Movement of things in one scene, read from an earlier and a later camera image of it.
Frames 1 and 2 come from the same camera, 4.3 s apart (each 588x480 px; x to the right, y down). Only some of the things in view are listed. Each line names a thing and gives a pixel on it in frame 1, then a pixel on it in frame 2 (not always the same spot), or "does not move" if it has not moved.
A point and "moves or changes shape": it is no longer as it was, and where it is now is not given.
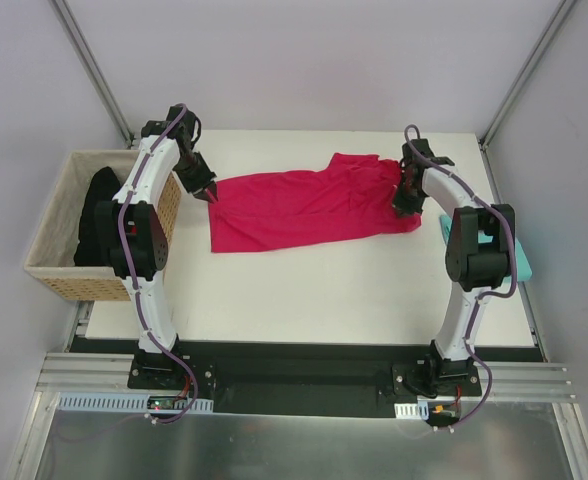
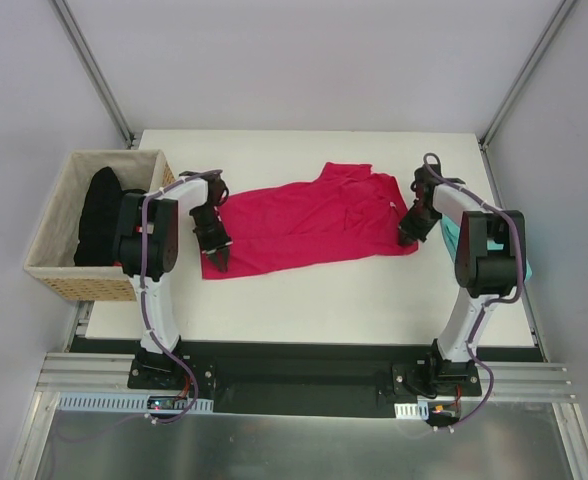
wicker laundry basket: [51, 256] does not move
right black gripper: [405, 201] to [410, 228]
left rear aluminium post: [92, 67] does not move
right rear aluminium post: [526, 73] does not move
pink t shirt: [350, 199] moves or changes shape
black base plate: [300, 378] does not move
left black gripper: [202, 183] to [215, 243]
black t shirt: [103, 186] does not move
